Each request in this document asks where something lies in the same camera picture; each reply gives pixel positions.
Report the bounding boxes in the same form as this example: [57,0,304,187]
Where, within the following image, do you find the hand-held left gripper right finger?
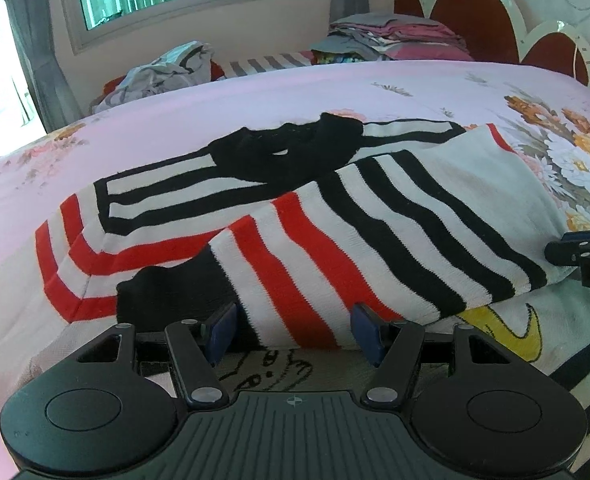
[351,302,514,407]

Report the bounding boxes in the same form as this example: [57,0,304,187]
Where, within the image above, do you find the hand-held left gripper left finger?
[76,302,239,409]

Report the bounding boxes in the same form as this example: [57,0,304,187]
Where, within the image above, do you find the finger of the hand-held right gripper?
[546,227,590,270]

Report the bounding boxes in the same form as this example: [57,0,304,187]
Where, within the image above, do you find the pile of grey clothes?
[89,41,217,115]

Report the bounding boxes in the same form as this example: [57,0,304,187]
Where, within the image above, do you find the stack of folded clothes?
[311,11,476,66]

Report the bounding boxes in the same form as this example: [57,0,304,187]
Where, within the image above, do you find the pink floral bed sheet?
[0,57,590,480]

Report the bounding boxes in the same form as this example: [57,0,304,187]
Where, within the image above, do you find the red white scalloped headboard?
[392,0,590,96]

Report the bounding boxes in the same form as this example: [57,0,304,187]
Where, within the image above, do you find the grey white striped cloth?
[221,50,322,81]

